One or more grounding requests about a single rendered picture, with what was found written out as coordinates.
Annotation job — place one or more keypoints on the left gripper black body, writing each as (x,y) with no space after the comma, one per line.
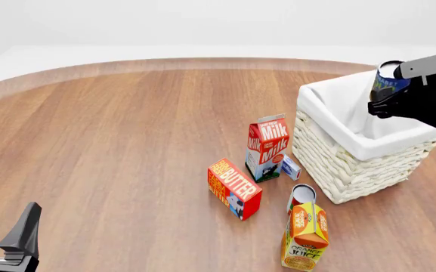
(10,264)

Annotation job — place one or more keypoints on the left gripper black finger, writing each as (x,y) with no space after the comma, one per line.
(23,232)

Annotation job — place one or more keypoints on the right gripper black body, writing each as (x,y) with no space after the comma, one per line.
(435,93)

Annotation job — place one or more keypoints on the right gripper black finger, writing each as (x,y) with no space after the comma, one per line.
(387,106)

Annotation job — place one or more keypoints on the blue alphabet soup can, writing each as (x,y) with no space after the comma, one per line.
(387,82)

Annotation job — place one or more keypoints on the white cloth basket liner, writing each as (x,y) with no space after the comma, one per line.
(338,113)

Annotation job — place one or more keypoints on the white wicker basket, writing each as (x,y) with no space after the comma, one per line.
(353,167)

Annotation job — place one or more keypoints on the small blue white box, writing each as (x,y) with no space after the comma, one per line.
(291,167)

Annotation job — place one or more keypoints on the red can with white top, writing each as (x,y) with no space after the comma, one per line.
(302,194)

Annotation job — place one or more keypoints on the red white milk carton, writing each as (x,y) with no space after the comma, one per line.
(266,147)

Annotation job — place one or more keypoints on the orange juice carton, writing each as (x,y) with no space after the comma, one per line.
(304,241)

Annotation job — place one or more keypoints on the red orange butter box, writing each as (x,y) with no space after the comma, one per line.
(234,187)

